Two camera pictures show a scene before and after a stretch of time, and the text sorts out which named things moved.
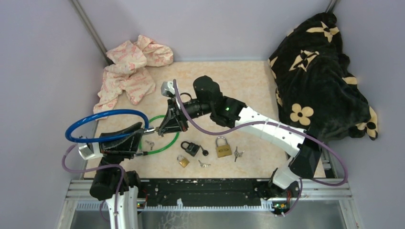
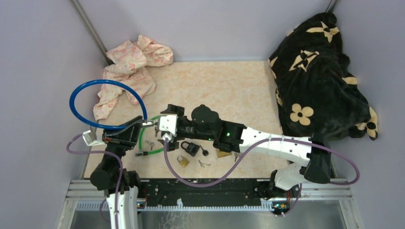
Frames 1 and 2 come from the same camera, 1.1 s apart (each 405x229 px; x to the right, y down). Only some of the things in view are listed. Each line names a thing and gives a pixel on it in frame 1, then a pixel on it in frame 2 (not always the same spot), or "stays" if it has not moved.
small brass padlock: (184, 162) stays
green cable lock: (144, 153) stays
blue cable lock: (149, 130) → (76, 90)
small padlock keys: (203, 165) stays
